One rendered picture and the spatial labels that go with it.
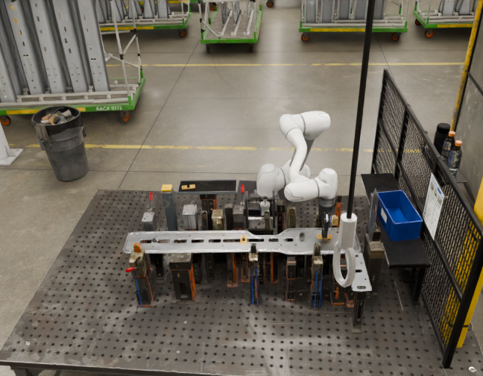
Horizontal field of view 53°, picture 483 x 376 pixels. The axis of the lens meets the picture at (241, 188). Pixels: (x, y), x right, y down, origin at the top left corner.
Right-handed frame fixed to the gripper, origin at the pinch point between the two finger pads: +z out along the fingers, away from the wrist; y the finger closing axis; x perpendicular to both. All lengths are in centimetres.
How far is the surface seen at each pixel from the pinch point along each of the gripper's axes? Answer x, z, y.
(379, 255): 28.4, 3.6, 16.8
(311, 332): -10, 36, 42
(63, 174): -252, 93, -220
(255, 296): -41, 30, 21
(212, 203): -68, 0, -30
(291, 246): -19.6, 5.6, 6.0
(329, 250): 1.7, 5.7, 9.6
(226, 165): -77, 103, -246
